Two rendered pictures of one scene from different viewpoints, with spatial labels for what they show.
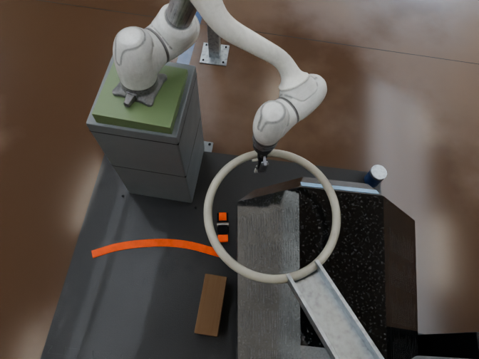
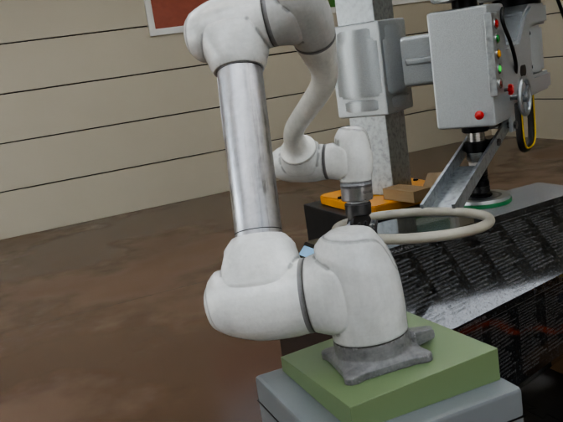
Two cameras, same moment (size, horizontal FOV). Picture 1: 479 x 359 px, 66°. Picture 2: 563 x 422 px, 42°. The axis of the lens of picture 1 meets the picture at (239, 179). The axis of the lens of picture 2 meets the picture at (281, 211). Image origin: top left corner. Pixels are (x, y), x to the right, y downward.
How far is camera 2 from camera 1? 247 cm
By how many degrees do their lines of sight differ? 89
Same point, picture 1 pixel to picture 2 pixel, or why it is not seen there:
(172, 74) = (310, 357)
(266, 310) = (491, 259)
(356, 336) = (451, 179)
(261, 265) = (457, 280)
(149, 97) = not seen: hidden behind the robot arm
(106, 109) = (467, 347)
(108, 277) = not seen: outside the picture
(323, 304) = (449, 196)
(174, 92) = not seen: hidden behind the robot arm
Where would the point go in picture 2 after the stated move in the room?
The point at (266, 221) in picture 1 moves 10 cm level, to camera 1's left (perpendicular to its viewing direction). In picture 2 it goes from (410, 290) to (431, 298)
